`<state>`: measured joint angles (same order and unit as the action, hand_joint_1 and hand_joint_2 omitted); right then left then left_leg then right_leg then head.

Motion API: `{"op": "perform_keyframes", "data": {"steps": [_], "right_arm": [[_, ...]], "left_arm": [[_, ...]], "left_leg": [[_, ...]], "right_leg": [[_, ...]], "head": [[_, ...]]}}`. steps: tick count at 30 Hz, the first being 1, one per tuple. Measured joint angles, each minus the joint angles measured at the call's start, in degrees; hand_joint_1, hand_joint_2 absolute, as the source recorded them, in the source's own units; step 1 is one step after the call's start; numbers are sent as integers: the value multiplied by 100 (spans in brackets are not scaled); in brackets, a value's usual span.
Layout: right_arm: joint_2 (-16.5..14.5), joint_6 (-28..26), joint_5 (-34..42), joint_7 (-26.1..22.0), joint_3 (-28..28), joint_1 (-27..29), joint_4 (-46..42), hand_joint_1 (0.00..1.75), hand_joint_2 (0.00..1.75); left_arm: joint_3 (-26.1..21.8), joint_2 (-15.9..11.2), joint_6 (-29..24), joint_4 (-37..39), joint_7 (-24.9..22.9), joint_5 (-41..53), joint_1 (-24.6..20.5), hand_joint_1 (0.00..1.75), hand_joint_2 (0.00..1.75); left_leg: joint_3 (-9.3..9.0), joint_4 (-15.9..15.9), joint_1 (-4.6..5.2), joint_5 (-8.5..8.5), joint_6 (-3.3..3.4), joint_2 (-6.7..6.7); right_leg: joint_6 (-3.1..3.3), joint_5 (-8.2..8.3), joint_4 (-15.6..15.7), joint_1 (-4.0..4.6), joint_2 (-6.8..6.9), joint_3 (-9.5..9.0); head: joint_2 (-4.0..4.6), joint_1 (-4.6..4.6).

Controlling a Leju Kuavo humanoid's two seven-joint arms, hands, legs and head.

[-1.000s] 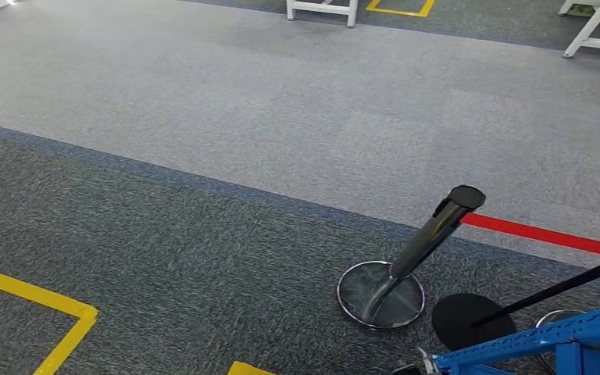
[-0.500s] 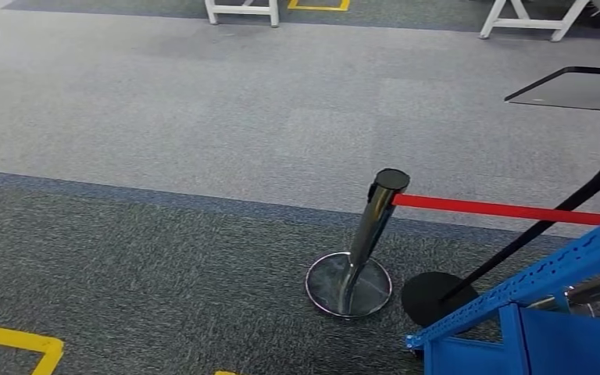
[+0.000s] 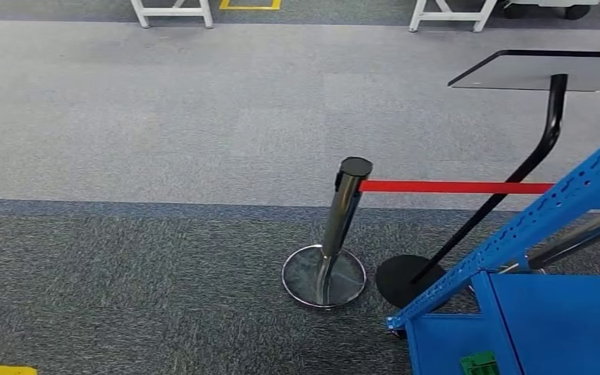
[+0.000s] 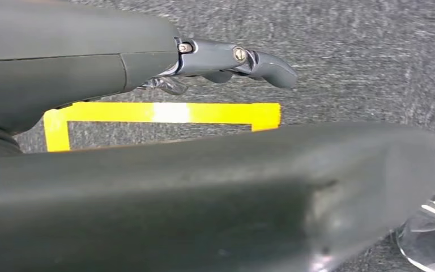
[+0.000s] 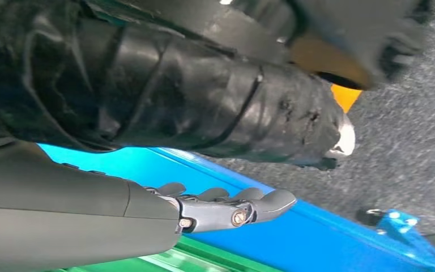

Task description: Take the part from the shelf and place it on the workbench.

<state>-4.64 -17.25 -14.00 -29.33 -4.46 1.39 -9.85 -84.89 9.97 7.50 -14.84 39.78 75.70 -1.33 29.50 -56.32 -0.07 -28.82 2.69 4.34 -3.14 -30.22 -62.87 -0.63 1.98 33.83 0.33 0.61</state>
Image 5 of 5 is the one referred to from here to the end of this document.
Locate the blue metal shelf rack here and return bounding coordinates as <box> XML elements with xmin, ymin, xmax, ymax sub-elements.
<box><xmin>39</xmin><ymin>144</ymin><xmax>435</xmax><ymax>272</ymax></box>

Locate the green folded plastic crate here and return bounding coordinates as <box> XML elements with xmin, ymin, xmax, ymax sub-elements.
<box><xmin>52</xmin><ymin>235</ymin><xmax>282</xmax><ymax>272</ymax></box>

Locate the black caster wheel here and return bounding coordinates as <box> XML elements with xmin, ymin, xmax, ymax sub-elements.
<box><xmin>355</xmin><ymin>207</ymin><xmax>386</xmax><ymax>227</ymax></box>

